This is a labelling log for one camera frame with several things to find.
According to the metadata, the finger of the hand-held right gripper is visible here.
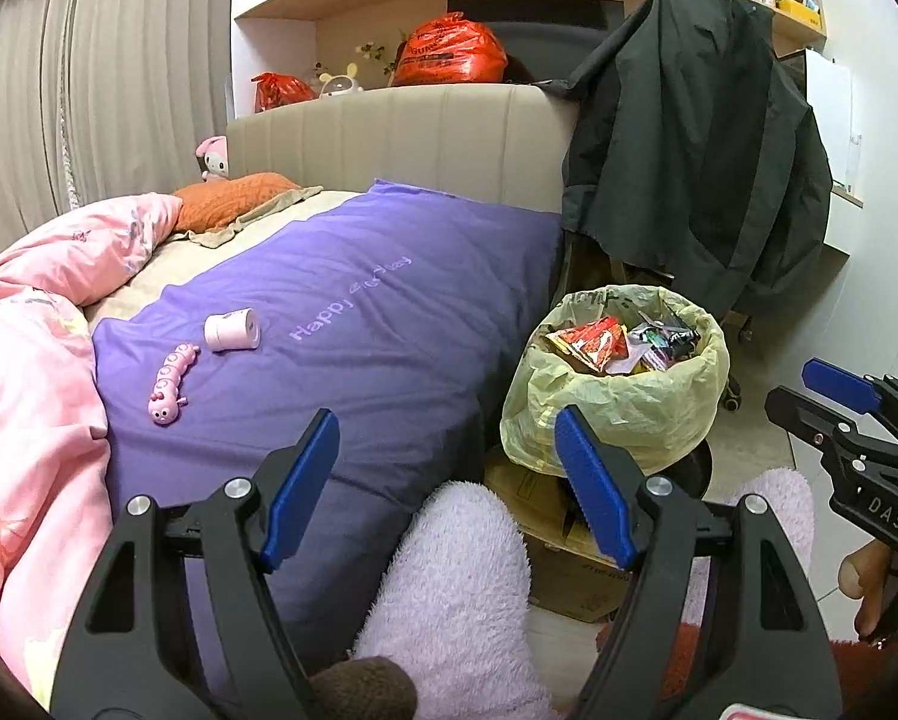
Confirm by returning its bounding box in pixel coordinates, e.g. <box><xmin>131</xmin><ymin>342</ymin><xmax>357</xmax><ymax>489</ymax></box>
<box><xmin>803</xmin><ymin>358</ymin><xmax>898</xmax><ymax>451</ymax></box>
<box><xmin>765</xmin><ymin>386</ymin><xmax>862</xmax><ymax>458</ymax></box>

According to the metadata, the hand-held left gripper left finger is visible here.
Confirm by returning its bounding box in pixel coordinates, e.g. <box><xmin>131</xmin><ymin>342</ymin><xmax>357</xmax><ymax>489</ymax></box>
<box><xmin>50</xmin><ymin>409</ymin><xmax>341</xmax><ymax>720</ymax></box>

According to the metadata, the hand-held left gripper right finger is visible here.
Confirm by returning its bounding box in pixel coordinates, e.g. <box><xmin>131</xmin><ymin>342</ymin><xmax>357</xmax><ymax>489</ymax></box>
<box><xmin>554</xmin><ymin>405</ymin><xmax>843</xmax><ymax>720</ymax></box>

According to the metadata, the waste bin with yellow liner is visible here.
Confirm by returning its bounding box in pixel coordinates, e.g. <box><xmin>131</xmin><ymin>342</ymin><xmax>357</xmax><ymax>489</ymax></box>
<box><xmin>500</xmin><ymin>283</ymin><xmax>731</xmax><ymax>496</ymax></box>

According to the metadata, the person's right forearm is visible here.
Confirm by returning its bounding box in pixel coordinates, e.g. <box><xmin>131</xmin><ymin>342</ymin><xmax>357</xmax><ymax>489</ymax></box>
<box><xmin>831</xmin><ymin>637</ymin><xmax>898</xmax><ymax>698</ymax></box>

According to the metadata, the person's right hand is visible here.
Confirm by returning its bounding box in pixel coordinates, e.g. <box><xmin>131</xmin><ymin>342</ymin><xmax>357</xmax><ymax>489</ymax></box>
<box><xmin>842</xmin><ymin>540</ymin><xmax>894</xmax><ymax>638</ymax></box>

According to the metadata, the office chair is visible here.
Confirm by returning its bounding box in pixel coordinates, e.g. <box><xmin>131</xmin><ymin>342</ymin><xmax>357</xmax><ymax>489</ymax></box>
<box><xmin>722</xmin><ymin>311</ymin><xmax>753</xmax><ymax>413</ymax></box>

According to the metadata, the cardboard box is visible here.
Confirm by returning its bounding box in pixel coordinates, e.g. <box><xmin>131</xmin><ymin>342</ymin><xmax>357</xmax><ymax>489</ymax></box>
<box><xmin>485</xmin><ymin>441</ymin><xmax>637</xmax><ymax>623</ymax></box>

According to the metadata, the person's right leg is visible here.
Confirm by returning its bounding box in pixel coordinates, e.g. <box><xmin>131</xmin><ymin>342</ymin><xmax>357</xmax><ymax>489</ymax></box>
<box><xmin>719</xmin><ymin>467</ymin><xmax>816</xmax><ymax>616</ymax></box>

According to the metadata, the person's leg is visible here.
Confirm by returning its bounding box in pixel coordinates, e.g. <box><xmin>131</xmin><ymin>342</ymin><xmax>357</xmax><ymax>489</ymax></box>
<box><xmin>353</xmin><ymin>481</ymin><xmax>551</xmax><ymax>720</ymax></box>
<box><xmin>719</xmin><ymin>467</ymin><xmax>816</xmax><ymax>616</ymax></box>

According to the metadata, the purple blanket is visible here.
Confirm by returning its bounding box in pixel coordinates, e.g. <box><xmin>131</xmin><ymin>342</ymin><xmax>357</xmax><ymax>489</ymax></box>
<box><xmin>89</xmin><ymin>180</ymin><xmax>566</xmax><ymax>691</ymax></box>

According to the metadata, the red striped snack packet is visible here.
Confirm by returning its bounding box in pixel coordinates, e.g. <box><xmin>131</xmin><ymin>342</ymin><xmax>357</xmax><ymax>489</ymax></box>
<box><xmin>546</xmin><ymin>319</ymin><xmax>630</xmax><ymax>376</ymax></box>

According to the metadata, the dark shiny wrapper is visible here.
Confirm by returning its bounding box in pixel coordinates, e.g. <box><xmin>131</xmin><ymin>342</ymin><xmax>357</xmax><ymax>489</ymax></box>
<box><xmin>629</xmin><ymin>315</ymin><xmax>701</xmax><ymax>372</ymax></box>

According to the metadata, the pink caterpillar toy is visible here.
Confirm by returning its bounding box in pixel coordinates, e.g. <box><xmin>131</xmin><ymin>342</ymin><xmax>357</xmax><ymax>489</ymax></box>
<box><xmin>147</xmin><ymin>343</ymin><xmax>201</xmax><ymax>421</ymax></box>

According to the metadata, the pink cylinder jar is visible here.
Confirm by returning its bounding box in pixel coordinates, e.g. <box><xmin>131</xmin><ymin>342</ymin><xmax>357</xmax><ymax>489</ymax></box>
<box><xmin>203</xmin><ymin>307</ymin><xmax>261</xmax><ymax>352</ymax></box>

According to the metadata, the person's left leg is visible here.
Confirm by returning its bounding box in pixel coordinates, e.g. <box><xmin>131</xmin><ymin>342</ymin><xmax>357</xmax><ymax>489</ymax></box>
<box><xmin>353</xmin><ymin>481</ymin><xmax>551</xmax><ymax>720</ymax></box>

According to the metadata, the brown fuzzy pompom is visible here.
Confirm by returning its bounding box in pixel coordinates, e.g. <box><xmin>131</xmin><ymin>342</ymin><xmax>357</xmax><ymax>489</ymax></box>
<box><xmin>310</xmin><ymin>656</ymin><xmax>420</xmax><ymax>720</ymax></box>

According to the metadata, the beige bed sheet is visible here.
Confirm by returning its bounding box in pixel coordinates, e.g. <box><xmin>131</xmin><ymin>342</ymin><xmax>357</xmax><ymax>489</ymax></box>
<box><xmin>85</xmin><ymin>191</ymin><xmax>360</xmax><ymax>323</ymax></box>

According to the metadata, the black jacket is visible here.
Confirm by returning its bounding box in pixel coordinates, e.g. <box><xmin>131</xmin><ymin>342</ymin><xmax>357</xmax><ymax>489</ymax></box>
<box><xmin>561</xmin><ymin>0</ymin><xmax>832</xmax><ymax>323</ymax></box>

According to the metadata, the beige cloth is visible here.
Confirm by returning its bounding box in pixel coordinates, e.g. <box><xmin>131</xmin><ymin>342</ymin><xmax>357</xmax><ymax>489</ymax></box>
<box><xmin>186</xmin><ymin>184</ymin><xmax>326</xmax><ymax>250</ymax></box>

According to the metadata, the pink duvet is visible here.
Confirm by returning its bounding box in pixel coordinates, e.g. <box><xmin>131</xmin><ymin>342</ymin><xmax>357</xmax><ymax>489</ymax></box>
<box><xmin>0</xmin><ymin>193</ymin><xmax>184</xmax><ymax>691</ymax></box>

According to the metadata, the orange pillow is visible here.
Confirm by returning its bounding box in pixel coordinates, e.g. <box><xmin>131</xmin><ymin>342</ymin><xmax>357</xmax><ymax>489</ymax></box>
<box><xmin>170</xmin><ymin>172</ymin><xmax>300</xmax><ymax>233</ymax></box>

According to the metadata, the pink plush bunny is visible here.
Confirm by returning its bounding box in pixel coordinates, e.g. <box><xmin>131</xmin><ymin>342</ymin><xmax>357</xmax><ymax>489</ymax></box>
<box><xmin>197</xmin><ymin>136</ymin><xmax>229</xmax><ymax>182</ymax></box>

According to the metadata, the beige padded headboard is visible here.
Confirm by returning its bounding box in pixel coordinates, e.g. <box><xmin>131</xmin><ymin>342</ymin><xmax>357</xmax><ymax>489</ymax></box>
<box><xmin>226</xmin><ymin>82</ymin><xmax>581</xmax><ymax>215</ymax></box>

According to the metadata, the yellow box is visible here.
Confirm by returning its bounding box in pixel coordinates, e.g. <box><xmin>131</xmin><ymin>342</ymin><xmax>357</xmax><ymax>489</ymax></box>
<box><xmin>779</xmin><ymin>0</ymin><xmax>825</xmax><ymax>31</ymax></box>

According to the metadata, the small red plastic bag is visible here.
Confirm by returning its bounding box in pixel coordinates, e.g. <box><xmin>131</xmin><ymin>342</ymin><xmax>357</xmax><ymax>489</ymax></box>
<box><xmin>251</xmin><ymin>73</ymin><xmax>316</xmax><ymax>113</ymax></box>

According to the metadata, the white rabbit lamp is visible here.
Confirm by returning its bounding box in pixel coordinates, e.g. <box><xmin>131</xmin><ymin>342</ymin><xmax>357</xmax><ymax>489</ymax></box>
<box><xmin>317</xmin><ymin>64</ymin><xmax>365</xmax><ymax>100</ymax></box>

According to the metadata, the white flower sprig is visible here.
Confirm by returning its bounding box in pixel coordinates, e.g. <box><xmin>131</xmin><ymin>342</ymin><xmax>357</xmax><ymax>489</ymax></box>
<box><xmin>355</xmin><ymin>30</ymin><xmax>409</xmax><ymax>76</ymax></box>

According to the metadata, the grey pleated curtain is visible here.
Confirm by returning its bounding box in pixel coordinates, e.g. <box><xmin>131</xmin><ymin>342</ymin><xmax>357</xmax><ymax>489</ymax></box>
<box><xmin>0</xmin><ymin>0</ymin><xmax>232</xmax><ymax>271</ymax></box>

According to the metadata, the large red plastic bag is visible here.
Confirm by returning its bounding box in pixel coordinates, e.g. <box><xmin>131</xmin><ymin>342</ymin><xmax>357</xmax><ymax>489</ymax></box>
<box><xmin>391</xmin><ymin>13</ymin><xmax>508</xmax><ymax>87</ymax></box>

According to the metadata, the dark grey wall panel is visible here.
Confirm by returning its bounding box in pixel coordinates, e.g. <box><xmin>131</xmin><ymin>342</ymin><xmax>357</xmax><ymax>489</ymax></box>
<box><xmin>447</xmin><ymin>0</ymin><xmax>603</xmax><ymax>83</ymax></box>

